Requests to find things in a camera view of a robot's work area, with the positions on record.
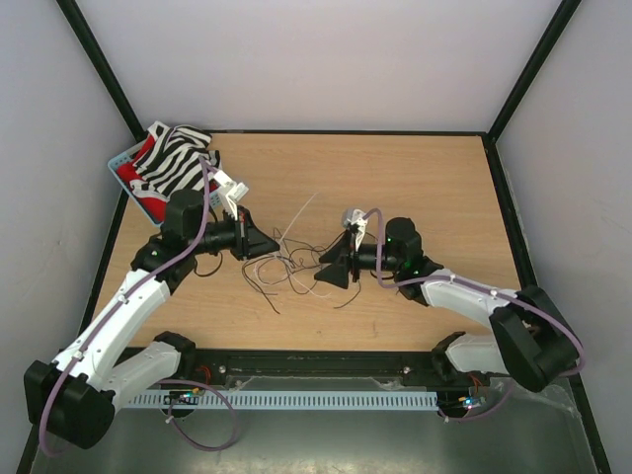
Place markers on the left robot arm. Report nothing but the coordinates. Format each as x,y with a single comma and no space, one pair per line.
78,394

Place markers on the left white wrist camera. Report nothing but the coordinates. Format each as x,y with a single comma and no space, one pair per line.
230,192

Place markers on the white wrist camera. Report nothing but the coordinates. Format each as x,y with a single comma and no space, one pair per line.
354,220
230,192

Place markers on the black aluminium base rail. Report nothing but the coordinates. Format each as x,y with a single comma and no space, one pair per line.
411,368

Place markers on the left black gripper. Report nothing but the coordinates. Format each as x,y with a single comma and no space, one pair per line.
249,240

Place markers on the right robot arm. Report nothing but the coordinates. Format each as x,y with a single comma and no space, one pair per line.
529,339

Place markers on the red cloth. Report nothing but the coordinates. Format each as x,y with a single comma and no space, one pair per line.
143,192

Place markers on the light blue slotted cable duct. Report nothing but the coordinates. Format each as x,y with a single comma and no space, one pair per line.
269,400

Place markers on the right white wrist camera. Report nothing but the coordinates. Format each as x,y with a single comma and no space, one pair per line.
354,220

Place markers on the black white striped cloth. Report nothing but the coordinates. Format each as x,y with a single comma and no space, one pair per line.
172,161

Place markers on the white zip tie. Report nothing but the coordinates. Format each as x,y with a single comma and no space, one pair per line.
294,218

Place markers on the light blue plastic basket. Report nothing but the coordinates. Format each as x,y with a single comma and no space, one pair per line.
138,197

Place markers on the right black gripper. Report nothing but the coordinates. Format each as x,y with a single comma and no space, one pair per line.
345,257

